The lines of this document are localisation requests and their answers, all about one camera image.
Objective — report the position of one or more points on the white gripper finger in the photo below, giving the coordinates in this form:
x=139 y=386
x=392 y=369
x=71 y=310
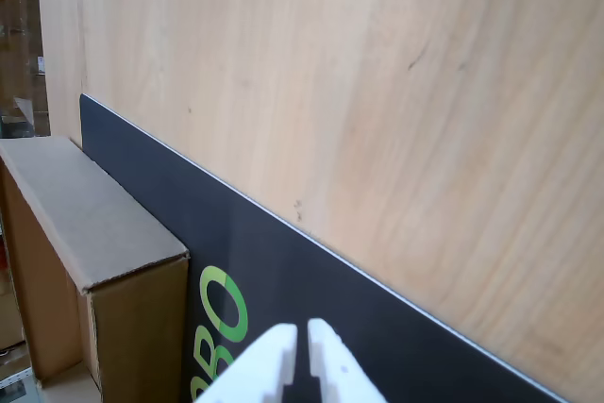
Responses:
x=335 y=365
x=269 y=365

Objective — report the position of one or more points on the open cardboard box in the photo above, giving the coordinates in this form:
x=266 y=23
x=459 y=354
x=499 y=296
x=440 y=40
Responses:
x=94 y=214

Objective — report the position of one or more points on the black WOWROBO mat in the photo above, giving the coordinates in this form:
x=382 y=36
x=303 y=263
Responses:
x=283 y=271

